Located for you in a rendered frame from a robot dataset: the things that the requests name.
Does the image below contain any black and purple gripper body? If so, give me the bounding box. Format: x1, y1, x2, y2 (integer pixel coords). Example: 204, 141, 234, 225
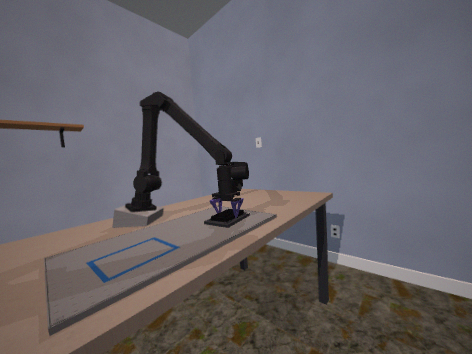
212, 179, 241, 202

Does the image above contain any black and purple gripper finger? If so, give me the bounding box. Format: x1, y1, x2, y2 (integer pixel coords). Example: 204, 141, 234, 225
210, 198, 222, 214
231, 198, 244, 218

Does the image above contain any blue tape outline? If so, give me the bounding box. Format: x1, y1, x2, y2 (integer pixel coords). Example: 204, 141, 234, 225
87, 237, 180, 283

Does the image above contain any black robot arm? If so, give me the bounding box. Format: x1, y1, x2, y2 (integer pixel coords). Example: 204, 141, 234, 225
125, 92, 249, 212

